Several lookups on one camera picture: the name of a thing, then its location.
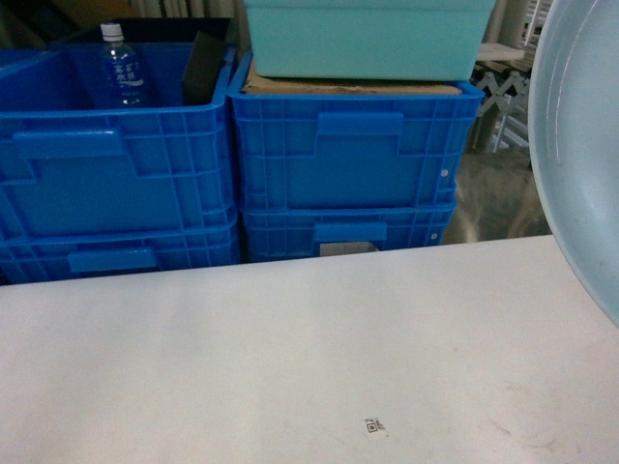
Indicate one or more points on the light blue oval tray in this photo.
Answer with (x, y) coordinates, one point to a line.
(573, 137)

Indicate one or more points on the blue crate bottom right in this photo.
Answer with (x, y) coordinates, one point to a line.
(275, 235)

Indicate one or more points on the blue crate top right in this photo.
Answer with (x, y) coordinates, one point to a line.
(337, 151)

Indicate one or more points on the black flat panel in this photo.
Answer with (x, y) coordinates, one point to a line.
(202, 70)

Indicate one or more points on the teal plastic box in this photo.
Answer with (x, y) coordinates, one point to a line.
(388, 40)

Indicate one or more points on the clear water bottle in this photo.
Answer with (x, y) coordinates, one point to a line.
(122, 68)

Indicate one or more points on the blue crate top middle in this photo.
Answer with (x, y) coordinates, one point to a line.
(72, 164)

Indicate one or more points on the dark blue rear crate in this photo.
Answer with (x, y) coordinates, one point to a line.
(175, 30)

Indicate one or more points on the blue crate bottom middle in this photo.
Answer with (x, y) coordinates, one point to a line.
(113, 254)

